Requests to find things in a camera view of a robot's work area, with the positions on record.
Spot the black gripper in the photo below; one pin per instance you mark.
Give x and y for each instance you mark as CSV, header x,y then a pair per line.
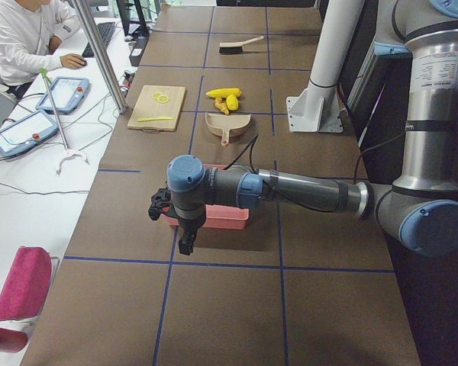
x,y
189,224

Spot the beige plastic dustpan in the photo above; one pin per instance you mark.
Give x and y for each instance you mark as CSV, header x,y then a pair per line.
x,y
227,126

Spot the brown toy ginger root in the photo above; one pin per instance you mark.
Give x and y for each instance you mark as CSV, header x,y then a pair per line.
x,y
220,104

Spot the yellow toy corn cob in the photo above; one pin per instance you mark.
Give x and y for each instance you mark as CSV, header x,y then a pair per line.
x,y
224,92

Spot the beige hand brush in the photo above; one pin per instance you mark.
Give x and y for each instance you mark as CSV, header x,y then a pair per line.
x,y
231,48

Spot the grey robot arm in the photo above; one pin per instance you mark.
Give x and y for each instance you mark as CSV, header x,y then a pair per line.
x,y
420,207

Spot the pink plastic bin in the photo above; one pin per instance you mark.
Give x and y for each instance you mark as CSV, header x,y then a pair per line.
x,y
229,218

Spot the yellow plastic knife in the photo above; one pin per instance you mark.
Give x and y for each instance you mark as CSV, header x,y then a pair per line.
x,y
149,119

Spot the bamboo cutting board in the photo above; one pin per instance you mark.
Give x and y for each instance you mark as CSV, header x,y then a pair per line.
x,y
146,106

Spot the lemon slice near edge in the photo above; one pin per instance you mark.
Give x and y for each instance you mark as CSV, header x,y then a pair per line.
x,y
163,99

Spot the thin metal rod stand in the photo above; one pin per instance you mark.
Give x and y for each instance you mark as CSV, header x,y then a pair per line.
x,y
68,152

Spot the magenta cloth chair back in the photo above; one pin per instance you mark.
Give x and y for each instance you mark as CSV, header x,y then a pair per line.
x,y
26,285

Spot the teach pendant near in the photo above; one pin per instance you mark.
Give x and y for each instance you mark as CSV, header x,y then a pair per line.
x,y
27,133

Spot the teach pendant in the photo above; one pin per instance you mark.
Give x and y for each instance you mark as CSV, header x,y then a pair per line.
x,y
27,133
68,92

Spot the teach pendant far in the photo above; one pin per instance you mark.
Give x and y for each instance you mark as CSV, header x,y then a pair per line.
x,y
68,92

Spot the black power strip box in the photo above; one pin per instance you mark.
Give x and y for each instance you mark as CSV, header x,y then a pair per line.
x,y
137,50

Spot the black keyboard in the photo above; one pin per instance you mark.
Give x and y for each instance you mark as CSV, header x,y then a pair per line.
x,y
106,31

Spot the seated person white shirt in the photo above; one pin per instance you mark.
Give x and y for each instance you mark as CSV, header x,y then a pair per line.
x,y
30,34

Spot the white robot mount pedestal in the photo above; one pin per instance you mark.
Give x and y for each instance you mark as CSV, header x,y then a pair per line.
x,y
316,109

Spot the aluminium frame post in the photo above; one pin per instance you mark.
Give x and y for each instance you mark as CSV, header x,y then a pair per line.
x,y
94,38

